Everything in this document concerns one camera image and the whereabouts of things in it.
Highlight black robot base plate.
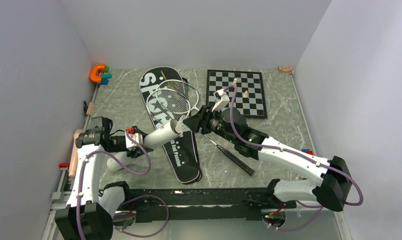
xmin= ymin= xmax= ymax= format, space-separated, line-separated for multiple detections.
xmin=118 ymin=187 xmax=296 ymax=223

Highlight small wooden block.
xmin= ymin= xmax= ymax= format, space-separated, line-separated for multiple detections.
xmin=86 ymin=101 xmax=94 ymax=116

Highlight wooden arch block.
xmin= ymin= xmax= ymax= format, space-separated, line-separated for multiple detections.
xmin=277 ymin=66 xmax=293 ymax=73

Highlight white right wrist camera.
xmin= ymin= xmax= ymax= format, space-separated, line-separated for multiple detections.
xmin=212 ymin=89 xmax=230 ymax=112

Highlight black racket cover bag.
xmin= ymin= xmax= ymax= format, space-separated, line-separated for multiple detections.
xmin=139 ymin=66 xmax=203 ymax=185

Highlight white badminton racket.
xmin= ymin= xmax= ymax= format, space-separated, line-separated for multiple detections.
xmin=154 ymin=79 xmax=200 ymax=115
xmin=146 ymin=88 xmax=255 ymax=176

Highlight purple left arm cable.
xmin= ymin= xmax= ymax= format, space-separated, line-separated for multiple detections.
xmin=75 ymin=132 xmax=170 ymax=240

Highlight orange C-shaped toy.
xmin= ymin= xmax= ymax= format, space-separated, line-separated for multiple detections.
xmin=89 ymin=63 xmax=106 ymax=83

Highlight colourful brick toy car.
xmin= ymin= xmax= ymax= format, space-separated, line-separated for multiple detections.
xmin=301 ymin=148 xmax=314 ymax=155

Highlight clear plastic tube lid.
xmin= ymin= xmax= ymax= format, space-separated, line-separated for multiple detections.
xmin=214 ymin=164 xmax=230 ymax=179

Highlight metal table edge rail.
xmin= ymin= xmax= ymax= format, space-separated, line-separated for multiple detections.
xmin=42 ymin=86 xmax=99 ymax=240

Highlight teal blue toy blocks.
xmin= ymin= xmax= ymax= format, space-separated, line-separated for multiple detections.
xmin=95 ymin=65 xmax=112 ymax=86

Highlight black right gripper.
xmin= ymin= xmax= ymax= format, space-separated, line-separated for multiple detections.
xmin=183 ymin=105 xmax=238 ymax=145

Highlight white badminton racket rear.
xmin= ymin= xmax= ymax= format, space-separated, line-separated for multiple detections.
xmin=154 ymin=79 xmax=200 ymax=115

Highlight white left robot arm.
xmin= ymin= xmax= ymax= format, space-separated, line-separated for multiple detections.
xmin=55 ymin=116 xmax=152 ymax=240

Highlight red clamp handle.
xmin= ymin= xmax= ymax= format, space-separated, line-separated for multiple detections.
xmin=58 ymin=162 xmax=70 ymax=168

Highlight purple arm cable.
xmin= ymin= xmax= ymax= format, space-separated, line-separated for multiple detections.
xmin=222 ymin=84 xmax=364 ymax=232
xmin=75 ymin=132 xmax=170 ymax=240

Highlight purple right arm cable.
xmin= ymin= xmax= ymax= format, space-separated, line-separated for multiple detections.
xmin=222 ymin=84 xmax=364 ymax=232

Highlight white badminton racket front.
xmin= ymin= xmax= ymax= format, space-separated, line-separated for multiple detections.
xmin=146 ymin=88 xmax=255 ymax=176

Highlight beige wooden rolling pin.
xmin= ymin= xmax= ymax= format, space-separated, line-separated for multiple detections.
xmin=69 ymin=129 xmax=84 ymax=178

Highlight white shuttlecock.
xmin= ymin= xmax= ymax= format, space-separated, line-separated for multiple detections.
xmin=175 ymin=115 xmax=190 ymax=134

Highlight black white chessboard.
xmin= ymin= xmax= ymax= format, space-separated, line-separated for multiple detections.
xmin=206 ymin=69 xmax=267 ymax=119

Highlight white shuttlecock tube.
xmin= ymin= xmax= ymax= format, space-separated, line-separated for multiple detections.
xmin=143 ymin=119 xmax=181 ymax=149

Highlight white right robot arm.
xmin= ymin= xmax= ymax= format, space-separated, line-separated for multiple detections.
xmin=183 ymin=105 xmax=353 ymax=212

